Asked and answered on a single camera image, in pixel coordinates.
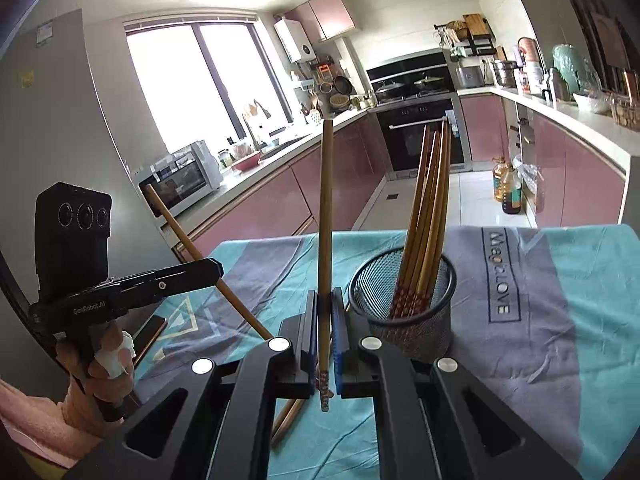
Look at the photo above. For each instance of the red-tipped wooden chopstick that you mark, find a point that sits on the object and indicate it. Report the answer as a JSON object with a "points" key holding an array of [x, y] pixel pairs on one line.
{"points": [[175, 230], [295, 412], [284, 425], [326, 210]]}

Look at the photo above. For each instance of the white water heater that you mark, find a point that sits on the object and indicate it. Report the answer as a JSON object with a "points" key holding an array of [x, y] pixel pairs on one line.
{"points": [[295, 40]]}

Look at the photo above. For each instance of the white bowl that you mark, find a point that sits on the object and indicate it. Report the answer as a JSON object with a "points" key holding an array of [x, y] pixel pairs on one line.
{"points": [[592, 102]]}

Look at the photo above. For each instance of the bundle of wooden chopsticks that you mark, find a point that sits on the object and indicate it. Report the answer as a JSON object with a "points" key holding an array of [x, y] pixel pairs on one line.
{"points": [[425, 210]]}

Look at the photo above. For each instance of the person's left hand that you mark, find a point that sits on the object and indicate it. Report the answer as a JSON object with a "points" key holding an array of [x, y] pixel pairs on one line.
{"points": [[107, 367]]}

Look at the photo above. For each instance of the built-in black oven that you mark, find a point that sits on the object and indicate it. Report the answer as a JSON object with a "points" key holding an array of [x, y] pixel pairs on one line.
{"points": [[405, 135]]}

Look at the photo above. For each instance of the wall picture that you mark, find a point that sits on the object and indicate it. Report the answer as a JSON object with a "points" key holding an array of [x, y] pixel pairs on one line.
{"points": [[610, 40]]}

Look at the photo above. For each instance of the teal and grey tablecloth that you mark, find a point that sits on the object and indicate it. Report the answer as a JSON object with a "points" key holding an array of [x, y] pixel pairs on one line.
{"points": [[525, 360]]}

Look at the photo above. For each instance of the white toaster oven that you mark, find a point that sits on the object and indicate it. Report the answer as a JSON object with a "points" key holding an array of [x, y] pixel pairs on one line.
{"points": [[210, 170]]}

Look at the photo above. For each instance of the pink bowl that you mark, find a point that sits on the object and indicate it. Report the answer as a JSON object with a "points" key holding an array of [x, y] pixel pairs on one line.
{"points": [[246, 162]]}

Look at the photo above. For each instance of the clear box of eggs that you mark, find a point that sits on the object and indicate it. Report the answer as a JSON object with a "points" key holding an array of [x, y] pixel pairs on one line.
{"points": [[626, 110]]}

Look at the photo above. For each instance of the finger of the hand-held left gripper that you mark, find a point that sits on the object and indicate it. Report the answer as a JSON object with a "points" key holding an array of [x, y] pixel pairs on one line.
{"points": [[170, 277]]}

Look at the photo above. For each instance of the grey rice cooker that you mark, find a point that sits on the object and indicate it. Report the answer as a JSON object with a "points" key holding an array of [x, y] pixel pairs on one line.
{"points": [[471, 76]]}

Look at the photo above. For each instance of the steel thermos flask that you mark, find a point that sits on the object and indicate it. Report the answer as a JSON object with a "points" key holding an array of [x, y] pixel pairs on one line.
{"points": [[556, 86]]}

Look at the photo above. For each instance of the stainless steel pot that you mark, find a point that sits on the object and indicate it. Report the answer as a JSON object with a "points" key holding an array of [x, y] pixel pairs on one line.
{"points": [[502, 74]]}

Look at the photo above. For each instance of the pink base cabinets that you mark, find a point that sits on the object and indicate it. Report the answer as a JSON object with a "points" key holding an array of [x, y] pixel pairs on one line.
{"points": [[565, 170], [280, 195]]}

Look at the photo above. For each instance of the black range hood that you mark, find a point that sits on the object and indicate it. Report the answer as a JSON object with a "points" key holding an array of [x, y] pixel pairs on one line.
{"points": [[410, 67]]}

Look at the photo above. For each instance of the green air fryer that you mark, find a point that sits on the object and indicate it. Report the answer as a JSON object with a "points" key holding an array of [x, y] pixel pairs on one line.
{"points": [[575, 67]]}

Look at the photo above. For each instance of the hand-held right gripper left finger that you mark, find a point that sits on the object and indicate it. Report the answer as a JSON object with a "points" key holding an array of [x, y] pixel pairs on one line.
{"points": [[315, 340]]}

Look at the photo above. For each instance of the pink kettle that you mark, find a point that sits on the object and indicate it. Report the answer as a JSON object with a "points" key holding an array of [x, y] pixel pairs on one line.
{"points": [[530, 62]]}

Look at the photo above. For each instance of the black lidded pot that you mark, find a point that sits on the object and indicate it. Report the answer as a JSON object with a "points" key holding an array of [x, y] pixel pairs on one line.
{"points": [[429, 86], [390, 91]]}

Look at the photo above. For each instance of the copper tumbler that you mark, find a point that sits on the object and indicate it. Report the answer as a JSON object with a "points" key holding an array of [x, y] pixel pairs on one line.
{"points": [[632, 85]]}

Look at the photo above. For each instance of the grey refrigerator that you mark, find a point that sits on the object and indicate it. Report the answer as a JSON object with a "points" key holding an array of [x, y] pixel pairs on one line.
{"points": [[75, 125]]}

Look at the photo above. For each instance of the wall rack with cutting boards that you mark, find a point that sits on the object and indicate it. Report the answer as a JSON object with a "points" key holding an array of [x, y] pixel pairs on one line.
{"points": [[472, 32]]}

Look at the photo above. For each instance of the hanging frying pan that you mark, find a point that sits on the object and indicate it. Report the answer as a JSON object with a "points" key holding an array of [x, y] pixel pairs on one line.
{"points": [[342, 85]]}

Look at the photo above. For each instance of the person's left forearm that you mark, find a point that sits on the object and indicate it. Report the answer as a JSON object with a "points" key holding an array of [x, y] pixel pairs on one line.
{"points": [[45, 415]]}

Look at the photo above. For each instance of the kitchen window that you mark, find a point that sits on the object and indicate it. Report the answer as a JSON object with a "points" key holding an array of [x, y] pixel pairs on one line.
{"points": [[175, 85]]}

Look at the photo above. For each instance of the black mesh utensil holder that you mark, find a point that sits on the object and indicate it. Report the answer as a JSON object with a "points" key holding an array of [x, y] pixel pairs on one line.
{"points": [[430, 330]]}

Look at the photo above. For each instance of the pink upper cabinet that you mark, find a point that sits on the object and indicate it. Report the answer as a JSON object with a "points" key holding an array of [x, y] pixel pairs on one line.
{"points": [[330, 15]]}

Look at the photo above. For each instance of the sink faucet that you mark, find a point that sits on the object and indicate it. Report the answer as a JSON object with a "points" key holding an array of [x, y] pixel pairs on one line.
{"points": [[254, 125]]}

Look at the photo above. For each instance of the woven basket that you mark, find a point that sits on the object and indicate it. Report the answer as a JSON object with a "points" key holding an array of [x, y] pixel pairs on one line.
{"points": [[340, 101]]}

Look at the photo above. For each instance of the white plastic bag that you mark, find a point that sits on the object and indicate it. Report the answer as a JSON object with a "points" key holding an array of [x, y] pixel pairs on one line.
{"points": [[527, 175]]}

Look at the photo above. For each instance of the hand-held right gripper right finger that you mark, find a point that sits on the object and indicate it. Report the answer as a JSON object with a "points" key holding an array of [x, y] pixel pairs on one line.
{"points": [[340, 340]]}

